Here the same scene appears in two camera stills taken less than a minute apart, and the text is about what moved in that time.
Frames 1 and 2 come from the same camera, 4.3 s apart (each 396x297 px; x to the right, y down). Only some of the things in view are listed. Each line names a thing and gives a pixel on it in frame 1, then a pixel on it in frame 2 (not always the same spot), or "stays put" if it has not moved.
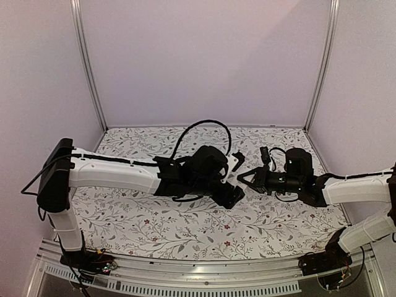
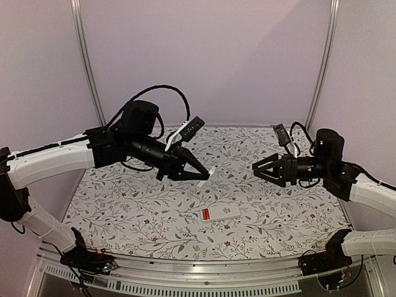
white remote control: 239,184 to 223,212
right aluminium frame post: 333,17 stays put
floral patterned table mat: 126,222 stays put
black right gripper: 261,180 to 289,170
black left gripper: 234,194 to 173,163
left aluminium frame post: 78,23 stays put
